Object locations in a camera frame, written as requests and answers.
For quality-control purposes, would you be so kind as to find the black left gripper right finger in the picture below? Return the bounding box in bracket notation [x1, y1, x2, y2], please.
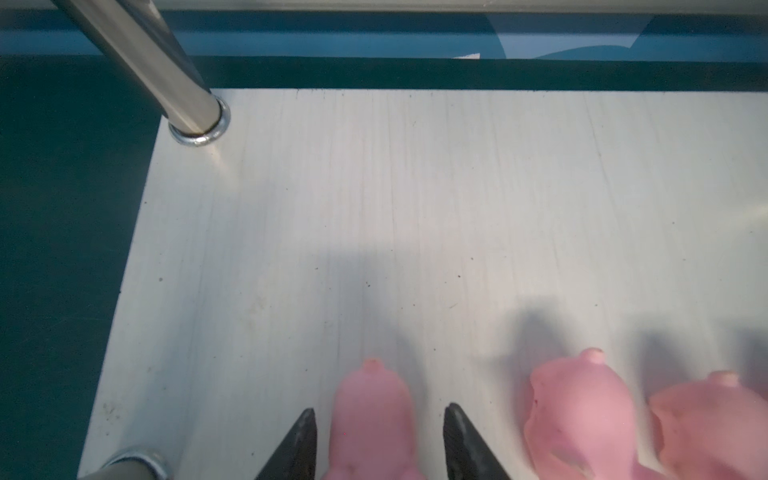
[442, 403, 511, 480]

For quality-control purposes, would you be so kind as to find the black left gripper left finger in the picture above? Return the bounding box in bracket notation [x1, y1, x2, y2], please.
[256, 408, 318, 480]

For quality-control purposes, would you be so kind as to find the pink toy pig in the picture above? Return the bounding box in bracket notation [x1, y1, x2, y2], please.
[324, 358, 424, 479]
[649, 371, 767, 479]
[523, 348, 664, 479]

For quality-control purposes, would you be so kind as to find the white two-tier shelf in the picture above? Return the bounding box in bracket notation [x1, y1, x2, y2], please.
[77, 62, 767, 479]

